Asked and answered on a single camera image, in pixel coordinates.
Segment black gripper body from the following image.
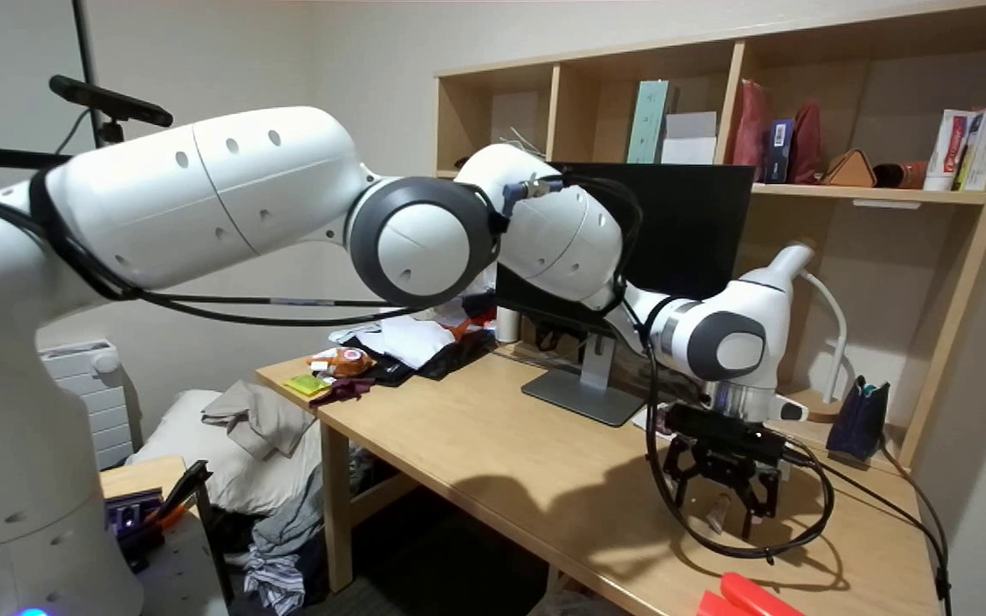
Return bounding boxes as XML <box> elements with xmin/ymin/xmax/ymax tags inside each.
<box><xmin>671</xmin><ymin>440</ymin><xmax>791</xmax><ymax>529</ymax></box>

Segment dark blue pen holder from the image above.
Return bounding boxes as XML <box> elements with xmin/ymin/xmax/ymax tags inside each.
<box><xmin>825</xmin><ymin>378</ymin><xmax>893</xmax><ymax>470</ymax></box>

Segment grey monitor stand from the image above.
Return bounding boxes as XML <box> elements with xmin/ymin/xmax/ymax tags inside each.
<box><xmin>521</xmin><ymin>328</ymin><xmax>651</xmax><ymax>432</ymax></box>

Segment white desk lamp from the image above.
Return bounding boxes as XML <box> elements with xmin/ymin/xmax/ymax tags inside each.
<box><xmin>744</xmin><ymin>241</ymin><xmax>853</xmax><ymax>424</ymax></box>

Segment black computer monitor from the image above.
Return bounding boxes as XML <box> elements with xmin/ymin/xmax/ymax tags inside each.
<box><xmin>493</xmin><ymin>160</ymin><xmax>757</xmax><ymax>359</ymax></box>

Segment black plastic mailer bag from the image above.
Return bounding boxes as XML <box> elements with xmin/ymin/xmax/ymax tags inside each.
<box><xmin>367</xmin><ymin>327</ymin><xmax>498</xmax><ymax>386</ymax></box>

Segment brown triangular object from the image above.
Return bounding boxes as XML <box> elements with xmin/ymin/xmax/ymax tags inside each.
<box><xmin>823</xmin><ymin>147</ymin><xmax>878</xmax><ymax>192</ymax></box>

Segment small blue box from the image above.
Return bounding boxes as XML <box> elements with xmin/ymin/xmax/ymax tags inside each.
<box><xmin>763</xmin><ymin>116</ymin><xmax>802</xmax><ymax>185</ymax></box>

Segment dark red pouch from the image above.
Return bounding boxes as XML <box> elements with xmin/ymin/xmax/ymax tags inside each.
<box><xmin>791</xmin><ymin>100</ymin><xmax>831</xmax><ymax>185</ymax></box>

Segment small black object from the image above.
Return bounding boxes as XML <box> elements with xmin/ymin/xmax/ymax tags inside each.
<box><xmin>868</xmin><ymin>160</ymin><xmax>932</xmax><ymax>192</ymax></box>

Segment teal book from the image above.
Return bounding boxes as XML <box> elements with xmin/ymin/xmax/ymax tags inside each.
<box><xmin>622</xmin><ymin>79</ymin><xmax>674</xmax><ymax>168</ymax></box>

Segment purple cloth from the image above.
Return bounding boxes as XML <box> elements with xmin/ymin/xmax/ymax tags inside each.
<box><xmin>331</xmin><ymin>374</ymin><xmax>375</xmax><ymax>409</ymax></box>

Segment white red printed box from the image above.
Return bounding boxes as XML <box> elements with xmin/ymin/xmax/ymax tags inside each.
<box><xmin>921</xmin><ymin>107</ymin><xmax>986</xmax><ymax>194</ymax></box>

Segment wooden shelf unit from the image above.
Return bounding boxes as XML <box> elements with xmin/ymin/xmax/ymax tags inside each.
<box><xmin>433</xmin><ymin>0</ymin><xmax>986</xmax><ymax>473</ymax></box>

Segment grey white clothes heap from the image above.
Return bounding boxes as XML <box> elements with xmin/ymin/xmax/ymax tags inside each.
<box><xmin>126</xmin><ymin>380</ymin><xmax>331</xmax><ymax>616</ymax></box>

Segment purple tools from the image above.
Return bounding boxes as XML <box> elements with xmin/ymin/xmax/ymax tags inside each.
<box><xmin>102</xmin><ymin>493</ymin><xmax>167</xmax><ymax>554</ymax></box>

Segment wooden box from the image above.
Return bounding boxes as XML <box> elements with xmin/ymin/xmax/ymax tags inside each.
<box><xmin>97</xmin><ymin>457</ymin><xmax>217</xmax><ymax>574</ymax></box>

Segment white radiator heater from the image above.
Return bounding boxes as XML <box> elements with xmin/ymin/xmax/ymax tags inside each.
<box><xmin>42</xmin><ymin>337</ymin><xmax>136</xmax><ymax>473</ymax></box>

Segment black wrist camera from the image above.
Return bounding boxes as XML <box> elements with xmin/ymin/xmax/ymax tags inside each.
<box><xmin>660</xmin><ymin>405</ymin><xmax>793</xmax><ymax>466</ymax></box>

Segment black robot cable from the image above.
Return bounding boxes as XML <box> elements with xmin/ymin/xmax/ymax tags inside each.
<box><xmin>27</xmin><ymin>168</ymin><xmax>837</xmax><ymax>563</ymax></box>

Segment black desk cable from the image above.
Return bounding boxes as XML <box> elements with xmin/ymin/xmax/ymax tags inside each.
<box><xmin>784</xmin><ymin>443</ymin><xmax>956</xmax><ymax>609</ymax></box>

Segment black camera on stand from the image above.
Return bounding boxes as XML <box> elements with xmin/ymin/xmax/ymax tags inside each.
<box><xmin>0</xmin><ymin>0</ymin><xmax>179</xmax><ymax>185</ymax></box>

